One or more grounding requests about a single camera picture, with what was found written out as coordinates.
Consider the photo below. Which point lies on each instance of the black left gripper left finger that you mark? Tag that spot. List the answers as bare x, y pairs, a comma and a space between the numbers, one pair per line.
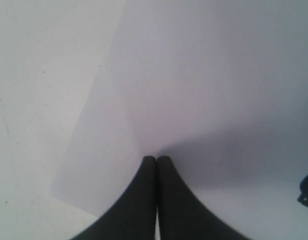
133, 215

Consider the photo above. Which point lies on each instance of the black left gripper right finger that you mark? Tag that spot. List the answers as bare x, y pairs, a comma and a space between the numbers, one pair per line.
181, 215

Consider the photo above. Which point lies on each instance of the white paper with square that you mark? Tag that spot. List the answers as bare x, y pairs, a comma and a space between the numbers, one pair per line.
220, 86

